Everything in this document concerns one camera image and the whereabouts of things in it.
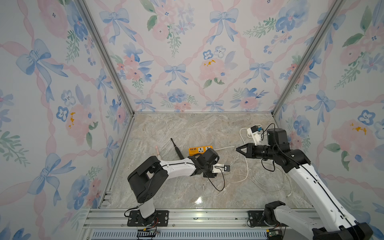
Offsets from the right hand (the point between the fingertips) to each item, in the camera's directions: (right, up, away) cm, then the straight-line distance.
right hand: (238, 148), depth 72 cm
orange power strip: (-22, -5, +23) cm, 32 cm away
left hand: (-8, -12, +15) cm, 21 cm away
